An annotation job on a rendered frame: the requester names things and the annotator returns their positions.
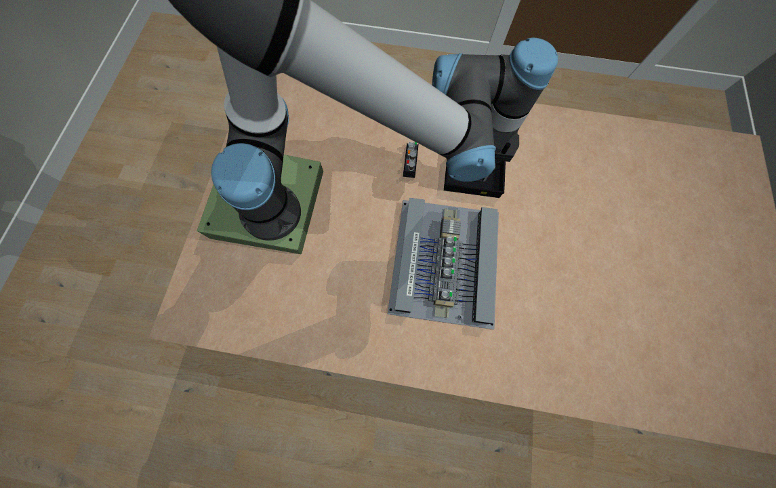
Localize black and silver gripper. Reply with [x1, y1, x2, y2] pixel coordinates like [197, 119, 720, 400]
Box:
[491, 104, 529, 164]

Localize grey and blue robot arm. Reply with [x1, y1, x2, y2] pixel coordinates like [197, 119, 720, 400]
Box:
[168, 0, 558, 241]

